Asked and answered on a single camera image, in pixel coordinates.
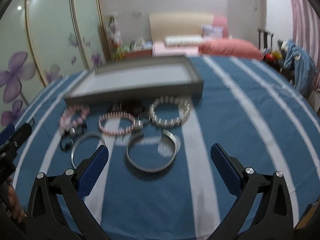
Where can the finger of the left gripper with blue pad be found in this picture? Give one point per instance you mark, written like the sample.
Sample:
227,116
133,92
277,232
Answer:
7,133

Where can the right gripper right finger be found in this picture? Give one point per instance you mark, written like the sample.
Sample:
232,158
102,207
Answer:
274,217

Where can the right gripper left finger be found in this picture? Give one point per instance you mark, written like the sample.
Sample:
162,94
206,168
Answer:
45,218

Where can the thin silver bangle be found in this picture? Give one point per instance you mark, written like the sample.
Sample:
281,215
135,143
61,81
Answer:
83,137

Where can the wide silver cuff bangle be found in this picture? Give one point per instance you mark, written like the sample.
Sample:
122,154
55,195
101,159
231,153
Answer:
152,157

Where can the grey jewelry tray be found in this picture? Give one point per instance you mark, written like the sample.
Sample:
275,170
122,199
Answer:
144,78

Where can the person's left hand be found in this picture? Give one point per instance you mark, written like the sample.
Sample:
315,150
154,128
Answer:
18,211

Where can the blue white striped cloth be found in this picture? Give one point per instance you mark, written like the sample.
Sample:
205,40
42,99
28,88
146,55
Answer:
246,107

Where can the sliding wardrobe with flowers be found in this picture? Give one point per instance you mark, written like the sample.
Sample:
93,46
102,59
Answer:
43,41

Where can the blue bathrobe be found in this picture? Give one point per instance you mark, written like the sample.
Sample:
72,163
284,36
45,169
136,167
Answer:
304,67

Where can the plush toy stand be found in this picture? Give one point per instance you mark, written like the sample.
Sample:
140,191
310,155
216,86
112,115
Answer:
114,37

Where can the pink beige nightstand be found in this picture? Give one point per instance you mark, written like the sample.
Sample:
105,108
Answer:
138,53

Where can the folded salmon quilt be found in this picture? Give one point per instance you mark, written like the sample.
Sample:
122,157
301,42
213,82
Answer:
230,47

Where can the dark wooden chair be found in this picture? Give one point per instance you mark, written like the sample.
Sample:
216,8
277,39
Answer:
265,40

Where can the lilac cushion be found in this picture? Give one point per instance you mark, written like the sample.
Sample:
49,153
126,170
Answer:
211,31

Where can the bed with pink sheet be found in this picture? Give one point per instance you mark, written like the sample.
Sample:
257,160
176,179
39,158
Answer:
165,24

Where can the white patterned pillow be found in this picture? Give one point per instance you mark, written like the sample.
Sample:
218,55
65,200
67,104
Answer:
183,40

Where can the pink curtain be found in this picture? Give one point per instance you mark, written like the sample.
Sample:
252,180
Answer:
306,28

